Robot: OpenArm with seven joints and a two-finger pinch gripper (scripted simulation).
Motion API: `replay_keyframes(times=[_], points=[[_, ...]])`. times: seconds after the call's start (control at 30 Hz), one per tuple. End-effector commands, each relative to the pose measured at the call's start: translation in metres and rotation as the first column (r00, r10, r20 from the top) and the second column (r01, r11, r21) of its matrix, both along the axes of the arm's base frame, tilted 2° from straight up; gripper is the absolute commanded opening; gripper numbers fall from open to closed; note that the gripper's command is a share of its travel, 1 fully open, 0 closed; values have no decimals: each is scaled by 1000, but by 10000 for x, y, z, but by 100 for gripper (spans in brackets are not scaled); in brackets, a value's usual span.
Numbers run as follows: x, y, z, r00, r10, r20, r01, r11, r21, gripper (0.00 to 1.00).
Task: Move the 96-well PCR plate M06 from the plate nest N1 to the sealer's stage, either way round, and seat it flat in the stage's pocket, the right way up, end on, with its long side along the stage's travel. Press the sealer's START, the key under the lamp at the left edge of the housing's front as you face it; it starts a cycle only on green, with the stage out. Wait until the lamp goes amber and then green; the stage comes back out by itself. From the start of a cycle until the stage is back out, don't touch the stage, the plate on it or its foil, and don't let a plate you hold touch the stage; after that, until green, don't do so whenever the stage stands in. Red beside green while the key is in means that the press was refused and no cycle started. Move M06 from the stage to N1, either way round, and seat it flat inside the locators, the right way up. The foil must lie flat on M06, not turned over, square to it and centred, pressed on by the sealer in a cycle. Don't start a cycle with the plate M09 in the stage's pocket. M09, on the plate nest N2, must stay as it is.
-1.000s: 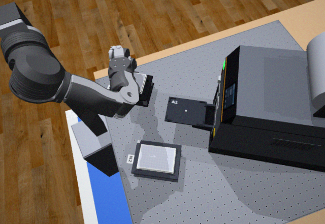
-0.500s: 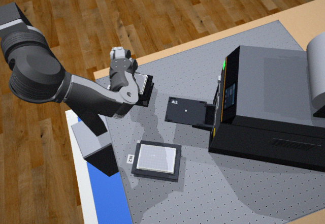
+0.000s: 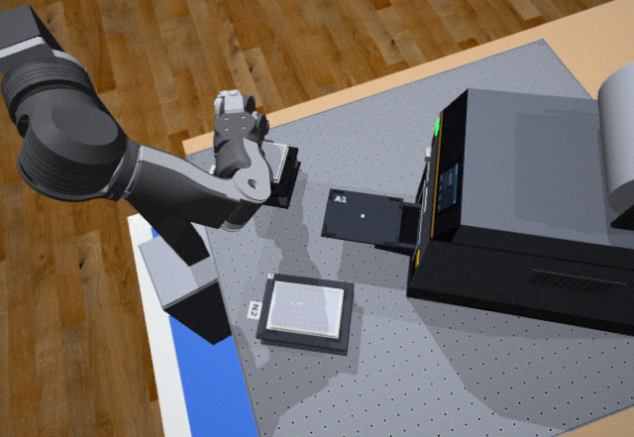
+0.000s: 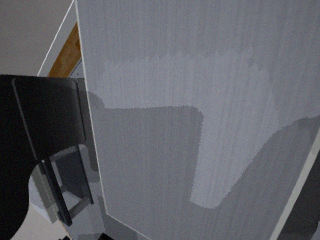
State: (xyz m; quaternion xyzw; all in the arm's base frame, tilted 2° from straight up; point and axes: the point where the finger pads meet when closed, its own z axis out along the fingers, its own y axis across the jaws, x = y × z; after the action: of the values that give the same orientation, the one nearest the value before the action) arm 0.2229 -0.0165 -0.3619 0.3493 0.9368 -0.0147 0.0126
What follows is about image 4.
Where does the grey perforated base plate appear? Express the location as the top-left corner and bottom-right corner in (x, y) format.
(61, 57), (150, 240)

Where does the white rectangular plate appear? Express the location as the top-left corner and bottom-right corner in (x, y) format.
(28, 164), (60, 224)

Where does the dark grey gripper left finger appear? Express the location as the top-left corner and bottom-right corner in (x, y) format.
(0, 74), (99, 240)

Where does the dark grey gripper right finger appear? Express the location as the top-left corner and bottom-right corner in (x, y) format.
(277, 150), (320, 240)

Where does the dark grey rectangular frame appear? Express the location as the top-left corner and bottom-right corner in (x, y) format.
(38, 145), (94, 227)

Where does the grey well plate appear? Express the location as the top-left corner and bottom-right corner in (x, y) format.
(75, 0), (320, 240)

